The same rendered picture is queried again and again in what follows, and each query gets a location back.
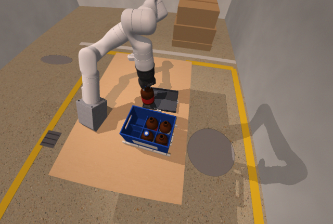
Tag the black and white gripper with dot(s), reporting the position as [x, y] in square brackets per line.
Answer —
[145, 71]

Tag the blue plastic crate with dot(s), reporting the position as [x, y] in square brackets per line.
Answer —
[137, 125]

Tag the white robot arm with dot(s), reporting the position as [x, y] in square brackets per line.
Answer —
[134, 23]

